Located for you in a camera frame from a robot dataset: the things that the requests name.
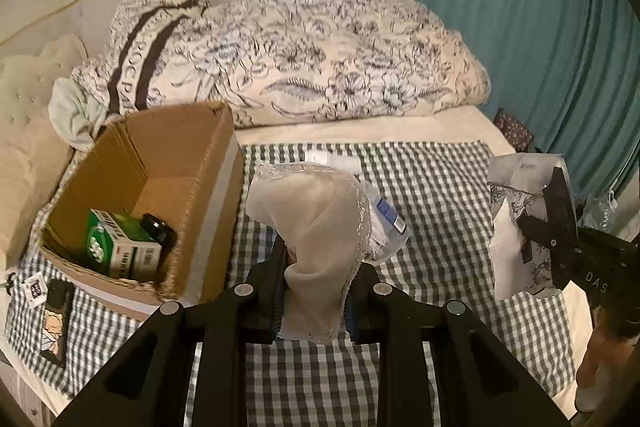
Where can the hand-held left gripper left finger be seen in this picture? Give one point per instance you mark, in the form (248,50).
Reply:
(275,302)

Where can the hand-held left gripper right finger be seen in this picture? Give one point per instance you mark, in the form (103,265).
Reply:
(353,317)

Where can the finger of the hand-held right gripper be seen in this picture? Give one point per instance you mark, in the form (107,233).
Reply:
(542,239)
(560,197)

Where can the floral printed cloth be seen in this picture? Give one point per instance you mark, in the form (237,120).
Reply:
(510,237)

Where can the beige lace-trimmed cloth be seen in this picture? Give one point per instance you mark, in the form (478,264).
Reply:
(315,217)

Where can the light blue tissue pack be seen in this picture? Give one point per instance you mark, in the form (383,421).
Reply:
(387,212)

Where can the cardboard box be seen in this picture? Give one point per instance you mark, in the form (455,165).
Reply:
(200,187)

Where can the person's right hand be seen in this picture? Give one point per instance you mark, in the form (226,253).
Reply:
(597,357)

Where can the clear plastic bag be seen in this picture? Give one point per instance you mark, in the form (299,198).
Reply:
(600,212)

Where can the dark floral fabric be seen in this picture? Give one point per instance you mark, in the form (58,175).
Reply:
(515,129)

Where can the green checked cloth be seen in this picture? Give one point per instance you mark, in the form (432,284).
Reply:
(440,207)

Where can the dark glass jar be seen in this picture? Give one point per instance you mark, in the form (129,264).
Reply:
(157,229)

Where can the green carton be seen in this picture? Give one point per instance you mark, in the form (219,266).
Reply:
(110,237)

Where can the teal curtain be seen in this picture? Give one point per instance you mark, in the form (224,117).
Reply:
(525,7)

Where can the cartoon phone case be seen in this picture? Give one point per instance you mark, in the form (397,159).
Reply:
(55,327)

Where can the small white tag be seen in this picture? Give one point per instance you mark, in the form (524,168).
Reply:
(35,289)

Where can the floral duvet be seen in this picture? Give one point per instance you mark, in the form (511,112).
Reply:
(325,57)

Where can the light green cloth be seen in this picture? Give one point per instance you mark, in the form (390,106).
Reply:
(75,112)

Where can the cream tufted headboard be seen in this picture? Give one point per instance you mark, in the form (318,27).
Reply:
(25,157)

